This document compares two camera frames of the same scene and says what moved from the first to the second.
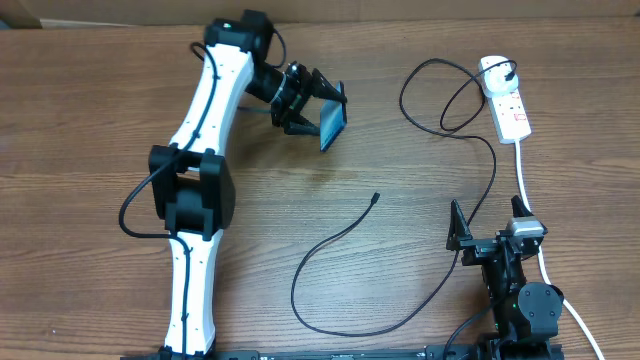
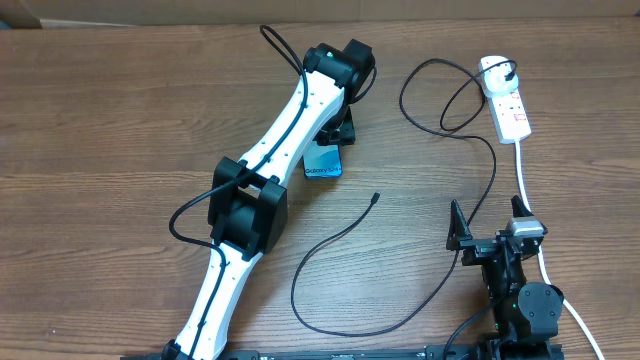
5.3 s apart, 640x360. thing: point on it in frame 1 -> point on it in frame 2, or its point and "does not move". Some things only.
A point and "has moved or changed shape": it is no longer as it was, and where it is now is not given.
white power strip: (509, 116) does not move
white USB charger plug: (500, 80) does not move
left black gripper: (317, 85) -> (344, 134)
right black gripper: (478, 248) does not move
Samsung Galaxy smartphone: (333, 118) has moved or changed shape
